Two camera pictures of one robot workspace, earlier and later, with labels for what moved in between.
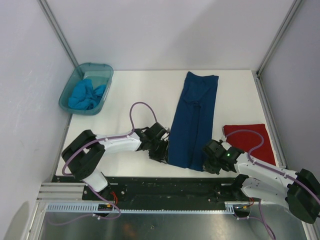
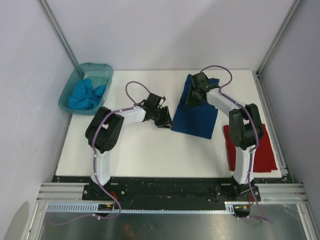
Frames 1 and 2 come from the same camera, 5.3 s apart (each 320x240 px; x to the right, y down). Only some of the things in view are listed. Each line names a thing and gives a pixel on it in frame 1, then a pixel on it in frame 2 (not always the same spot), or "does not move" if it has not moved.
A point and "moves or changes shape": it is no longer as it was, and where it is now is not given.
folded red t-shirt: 253,138 does not move
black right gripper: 208,167 → 190,101
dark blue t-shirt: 193,123 moves or changes shape
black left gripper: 162,155 → 166,121
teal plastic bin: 86,90 does not move
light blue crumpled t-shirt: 85,96 does not move
